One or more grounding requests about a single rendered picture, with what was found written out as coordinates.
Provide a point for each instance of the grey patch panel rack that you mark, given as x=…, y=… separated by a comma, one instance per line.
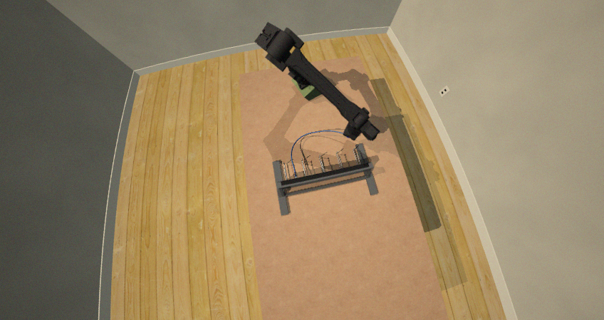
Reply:
x=365, y=167

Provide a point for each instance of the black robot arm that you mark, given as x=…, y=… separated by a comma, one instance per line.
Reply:
x=297, y=63

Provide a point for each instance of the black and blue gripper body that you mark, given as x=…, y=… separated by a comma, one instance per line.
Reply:
x=348, y=132

